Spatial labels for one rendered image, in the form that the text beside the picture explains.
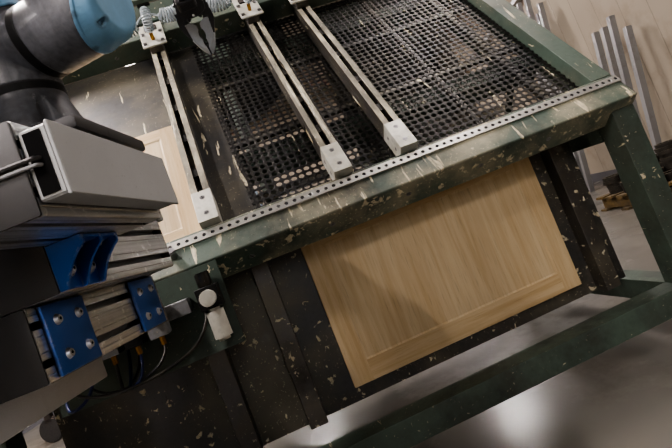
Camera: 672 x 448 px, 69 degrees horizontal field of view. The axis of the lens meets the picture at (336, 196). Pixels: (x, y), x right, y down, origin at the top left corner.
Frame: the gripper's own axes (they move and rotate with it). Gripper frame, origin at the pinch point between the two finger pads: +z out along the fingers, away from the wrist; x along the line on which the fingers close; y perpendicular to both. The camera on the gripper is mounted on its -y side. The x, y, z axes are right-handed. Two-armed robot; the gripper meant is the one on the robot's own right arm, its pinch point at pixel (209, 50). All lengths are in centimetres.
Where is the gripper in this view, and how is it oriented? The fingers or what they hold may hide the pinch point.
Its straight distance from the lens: 135.9
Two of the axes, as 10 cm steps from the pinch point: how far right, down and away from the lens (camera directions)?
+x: -9.3, 3.7, 0.1
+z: 3.4, 8.5, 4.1
